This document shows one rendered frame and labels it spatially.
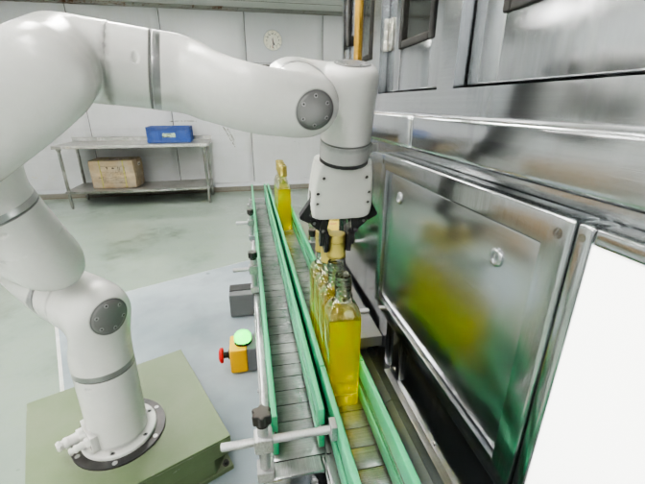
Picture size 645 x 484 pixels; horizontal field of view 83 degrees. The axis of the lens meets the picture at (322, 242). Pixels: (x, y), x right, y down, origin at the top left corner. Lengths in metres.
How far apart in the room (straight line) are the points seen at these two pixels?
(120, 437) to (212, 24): 6.07
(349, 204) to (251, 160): 5.88
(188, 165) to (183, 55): 6.07
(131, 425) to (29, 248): 0.37
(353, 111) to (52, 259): 0.44
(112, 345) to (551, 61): 0.69
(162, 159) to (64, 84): 6.17
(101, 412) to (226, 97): 0.55
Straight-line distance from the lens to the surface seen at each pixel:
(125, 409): 0.76
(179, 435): 0.81
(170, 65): 0.46
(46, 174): 7.15
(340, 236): 0.64
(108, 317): 0.65
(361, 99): 0.52
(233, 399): 0.98
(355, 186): 0.58
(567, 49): 0.47
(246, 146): 6.41
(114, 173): 6.11
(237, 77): 0.43
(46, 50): 0.41
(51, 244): 0.59
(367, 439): 0.71
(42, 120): 0.43
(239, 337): 0.99
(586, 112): 0.41
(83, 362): 0.70
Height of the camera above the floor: 1.41
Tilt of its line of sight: 21 degrees down
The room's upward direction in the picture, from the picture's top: straight up
